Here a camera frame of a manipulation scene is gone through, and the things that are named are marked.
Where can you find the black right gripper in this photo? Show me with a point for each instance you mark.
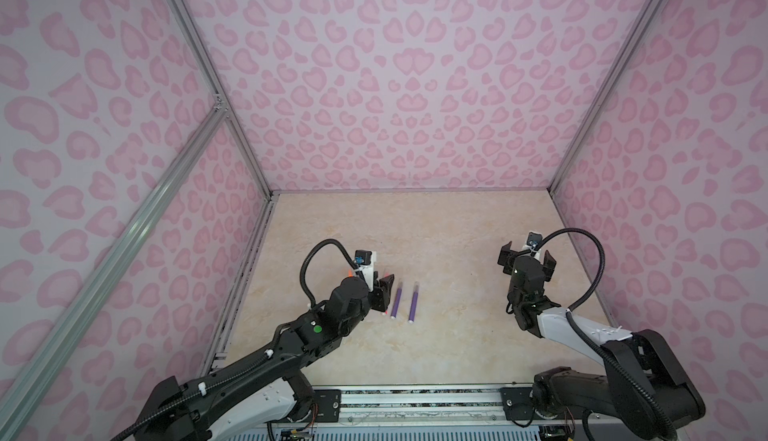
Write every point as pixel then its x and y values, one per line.
pixel 511 257

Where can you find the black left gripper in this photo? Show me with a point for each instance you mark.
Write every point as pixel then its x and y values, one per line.
pixel 382 293

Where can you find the purple marker pen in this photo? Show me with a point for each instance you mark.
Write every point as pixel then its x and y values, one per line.
pixel 396 301
pixel 413 304

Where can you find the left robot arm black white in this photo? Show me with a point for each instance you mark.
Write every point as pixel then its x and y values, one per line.
pixel 265 386

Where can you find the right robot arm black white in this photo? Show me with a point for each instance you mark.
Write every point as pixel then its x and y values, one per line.
pixel 643 384

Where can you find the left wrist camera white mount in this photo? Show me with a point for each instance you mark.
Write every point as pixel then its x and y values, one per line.
pixel 365 261

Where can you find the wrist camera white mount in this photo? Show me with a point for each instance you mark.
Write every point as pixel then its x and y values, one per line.
pixel 365 261
pixel 533 242

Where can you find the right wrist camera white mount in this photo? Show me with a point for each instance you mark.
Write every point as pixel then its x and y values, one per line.
pixel 533 242

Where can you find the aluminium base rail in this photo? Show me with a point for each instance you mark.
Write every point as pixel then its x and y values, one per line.
pixel 411 412

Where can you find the aluminium corner frame post left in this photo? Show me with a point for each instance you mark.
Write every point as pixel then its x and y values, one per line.
pixel 182 14

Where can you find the aluminium corner frame post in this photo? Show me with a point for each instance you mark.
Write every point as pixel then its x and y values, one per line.
pixel 182 14
pixel 645 18

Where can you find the aluminium diagonal frame bar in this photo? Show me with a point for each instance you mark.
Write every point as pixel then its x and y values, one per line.
pixel 38 375

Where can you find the aluminium corner frame post right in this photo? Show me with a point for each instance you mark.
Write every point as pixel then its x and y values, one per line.
pixel 645 18

